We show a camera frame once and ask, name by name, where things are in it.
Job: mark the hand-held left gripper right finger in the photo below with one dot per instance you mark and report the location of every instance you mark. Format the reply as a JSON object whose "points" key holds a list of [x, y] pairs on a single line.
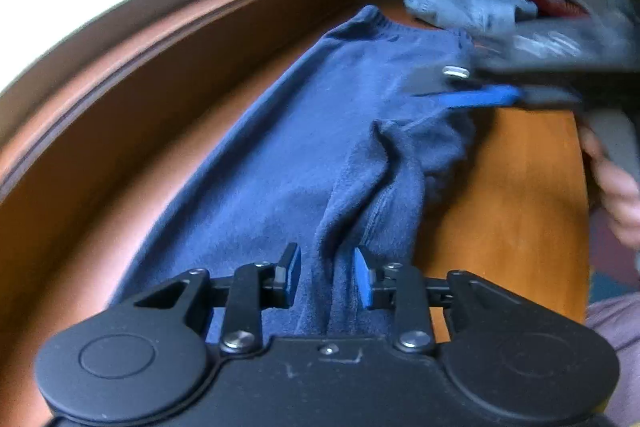
{"points": [[362, 279]]}

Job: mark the person's right hand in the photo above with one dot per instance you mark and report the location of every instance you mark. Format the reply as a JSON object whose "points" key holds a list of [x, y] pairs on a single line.
{"points": [[620, 197]]}

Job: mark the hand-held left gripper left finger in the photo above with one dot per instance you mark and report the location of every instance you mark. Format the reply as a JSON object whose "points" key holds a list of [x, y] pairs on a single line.
{"points": [[290, 274]]}

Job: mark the person's purple pants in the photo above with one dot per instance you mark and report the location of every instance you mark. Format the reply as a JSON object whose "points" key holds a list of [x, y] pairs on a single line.
{"points": [[617, 337]]}

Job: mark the dark blue pants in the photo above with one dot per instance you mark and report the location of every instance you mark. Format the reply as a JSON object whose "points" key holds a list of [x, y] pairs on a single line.
{"points": [[300, 132]]}

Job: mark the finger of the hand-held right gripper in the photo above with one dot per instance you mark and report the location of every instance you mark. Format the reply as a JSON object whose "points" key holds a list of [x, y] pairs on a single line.
{"points": [[480, 97]]}

